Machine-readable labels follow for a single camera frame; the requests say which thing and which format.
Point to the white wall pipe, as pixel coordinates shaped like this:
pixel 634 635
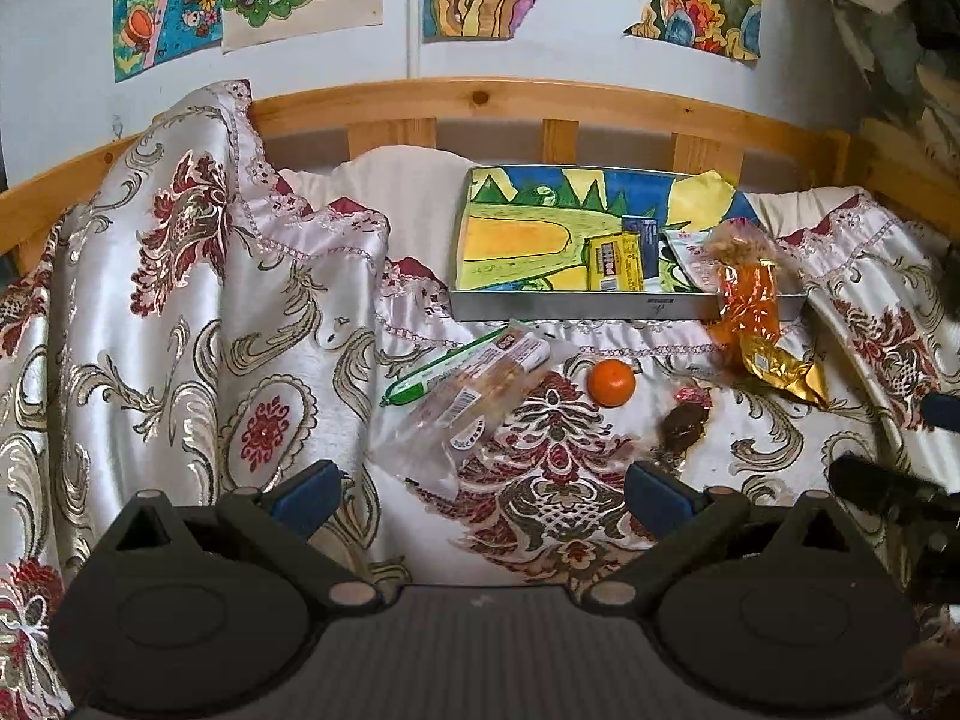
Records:
pixel 413 31

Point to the grey tray with colourful drawing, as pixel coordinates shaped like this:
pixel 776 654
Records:
pixel 568 243

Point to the brown wrapped candy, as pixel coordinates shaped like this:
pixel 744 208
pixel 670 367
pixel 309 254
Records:
pixel 683 427

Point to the orange gold snack packet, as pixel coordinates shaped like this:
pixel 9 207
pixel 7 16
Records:
pixel 749 327

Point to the green white pen-like tube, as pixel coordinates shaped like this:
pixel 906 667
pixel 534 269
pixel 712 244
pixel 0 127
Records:
pixel 416 384

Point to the green white snack packet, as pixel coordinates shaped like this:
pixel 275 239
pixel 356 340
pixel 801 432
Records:
pixel 689 249

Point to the red-haired girl wall drawing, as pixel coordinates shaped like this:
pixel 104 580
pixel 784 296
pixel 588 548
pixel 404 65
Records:
pixel 146 33

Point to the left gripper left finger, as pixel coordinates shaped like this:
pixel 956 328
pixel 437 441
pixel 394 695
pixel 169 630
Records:
pixel 276 527

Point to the yellow snack bar wrapper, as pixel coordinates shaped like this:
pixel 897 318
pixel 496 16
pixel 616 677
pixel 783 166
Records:
pixel 613 265

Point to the floral satin sofa cover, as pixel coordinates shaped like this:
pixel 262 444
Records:
pixel 192 324

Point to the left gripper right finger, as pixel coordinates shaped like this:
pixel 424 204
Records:
pixel 686 524

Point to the clear rice cake snack packet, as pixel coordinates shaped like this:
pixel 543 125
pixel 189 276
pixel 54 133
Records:
pixel 740 242

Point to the cream cushion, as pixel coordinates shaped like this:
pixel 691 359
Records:
pixel 419 191

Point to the small orange tangerine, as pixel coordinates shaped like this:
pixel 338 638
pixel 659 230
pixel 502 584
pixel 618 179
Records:
pixel 611 383

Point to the wooden sofa frame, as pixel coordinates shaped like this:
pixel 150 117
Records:
pixel 702 135

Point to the clear biscuit sleeve packet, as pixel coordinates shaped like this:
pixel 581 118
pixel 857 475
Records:
pixel 426 443

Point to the dark blue snack box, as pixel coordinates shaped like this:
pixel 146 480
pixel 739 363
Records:
pixel 646 231

